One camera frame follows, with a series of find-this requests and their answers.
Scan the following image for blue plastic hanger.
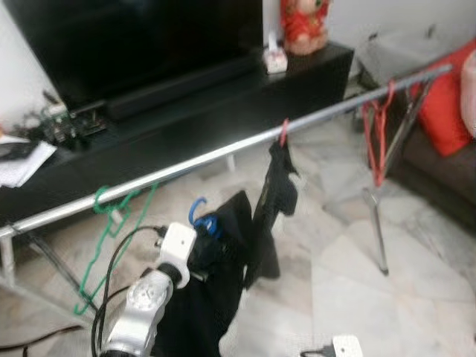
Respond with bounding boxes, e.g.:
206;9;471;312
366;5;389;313
187;196;223;240

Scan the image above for black garment with white print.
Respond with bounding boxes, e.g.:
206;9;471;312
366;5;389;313
152;190;254;357

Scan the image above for red plastic hanger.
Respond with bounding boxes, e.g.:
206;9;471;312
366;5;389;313
361;80;397;187
278;118;290;148

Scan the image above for silver clothes rack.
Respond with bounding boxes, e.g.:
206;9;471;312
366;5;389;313
0;63;454;325

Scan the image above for black television console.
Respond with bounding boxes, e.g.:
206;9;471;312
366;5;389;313
0;41;355;225

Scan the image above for black soundbar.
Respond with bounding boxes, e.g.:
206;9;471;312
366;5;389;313
104;55;266;124

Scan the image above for white paper sheets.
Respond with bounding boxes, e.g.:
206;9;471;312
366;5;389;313
0;140;57;188

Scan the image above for white tissue box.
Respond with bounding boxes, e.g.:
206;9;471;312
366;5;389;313
264;30;289;75

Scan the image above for black flat television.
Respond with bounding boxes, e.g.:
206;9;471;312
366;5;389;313
4;0;264;112

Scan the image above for dark grey fabric sofa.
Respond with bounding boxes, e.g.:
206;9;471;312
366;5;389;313
385;71;476;233

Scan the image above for red laughing buddha figurine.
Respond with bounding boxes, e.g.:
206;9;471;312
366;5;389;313
280;0;332;57

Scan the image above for red cushion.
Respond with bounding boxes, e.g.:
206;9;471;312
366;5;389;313
416;40;476;158

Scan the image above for side table with lace cloth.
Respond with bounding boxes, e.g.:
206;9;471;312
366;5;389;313
355;30;476;84

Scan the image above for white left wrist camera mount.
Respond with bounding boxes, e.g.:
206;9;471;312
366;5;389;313
157;221;199;283

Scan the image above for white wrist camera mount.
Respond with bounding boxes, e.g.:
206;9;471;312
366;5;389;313
332;335;364;357
157;221;199;283

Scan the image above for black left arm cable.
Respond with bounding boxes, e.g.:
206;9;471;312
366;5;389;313
89;225;169;357

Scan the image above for green wire hanger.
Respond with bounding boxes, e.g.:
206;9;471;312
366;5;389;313
74;183;159;315

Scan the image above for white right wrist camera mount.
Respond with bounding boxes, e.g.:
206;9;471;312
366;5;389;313
332;335;364;357

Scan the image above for black electronics with cables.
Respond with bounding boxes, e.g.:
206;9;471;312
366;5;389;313
39;89;109;144

